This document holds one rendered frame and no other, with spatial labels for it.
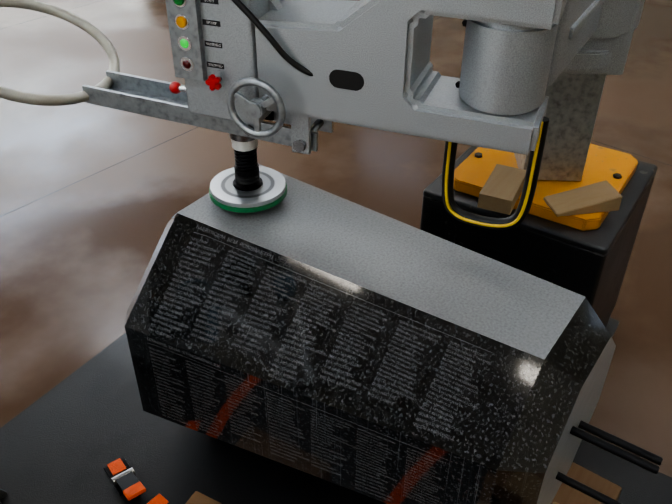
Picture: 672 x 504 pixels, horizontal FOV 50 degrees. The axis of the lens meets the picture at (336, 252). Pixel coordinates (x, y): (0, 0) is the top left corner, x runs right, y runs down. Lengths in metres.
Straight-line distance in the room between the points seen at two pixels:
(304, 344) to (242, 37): 0.74
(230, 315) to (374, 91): 0.69
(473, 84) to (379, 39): 0.22
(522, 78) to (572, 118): 0.74
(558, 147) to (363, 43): 0.92
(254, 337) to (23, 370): 1.30
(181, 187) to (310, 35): 2.29
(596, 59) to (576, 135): 0.27
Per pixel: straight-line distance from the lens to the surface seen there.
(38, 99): 2.10
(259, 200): 1.99
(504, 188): 2.25
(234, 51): 1.77
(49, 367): 2.95
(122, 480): 2.46
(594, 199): 2.30
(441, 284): 1.80
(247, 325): 1.89
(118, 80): 2.21
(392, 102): 1.67
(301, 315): 1.82
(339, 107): 1.72
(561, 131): 2.35
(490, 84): 1.61
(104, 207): 3.80
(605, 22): 2.16
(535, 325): 1.73
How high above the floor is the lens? 1.96
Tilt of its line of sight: 36 degrees down
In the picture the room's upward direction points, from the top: straight up
